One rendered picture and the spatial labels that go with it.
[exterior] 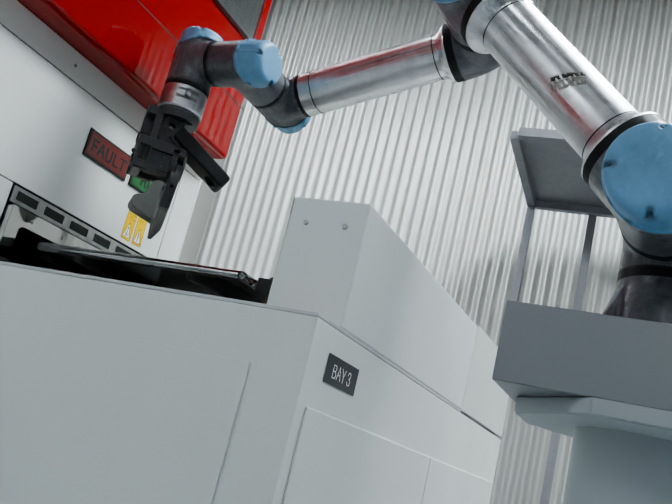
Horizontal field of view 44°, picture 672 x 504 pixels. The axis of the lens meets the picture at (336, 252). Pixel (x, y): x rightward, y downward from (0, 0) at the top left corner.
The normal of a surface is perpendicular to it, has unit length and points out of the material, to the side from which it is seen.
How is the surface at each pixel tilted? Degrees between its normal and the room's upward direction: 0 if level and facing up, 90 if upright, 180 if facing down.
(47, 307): 90
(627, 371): 90
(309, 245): 90
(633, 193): 94
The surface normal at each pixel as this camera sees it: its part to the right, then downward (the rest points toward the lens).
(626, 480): -0.41, -0.33
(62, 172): 0.90, 0.11
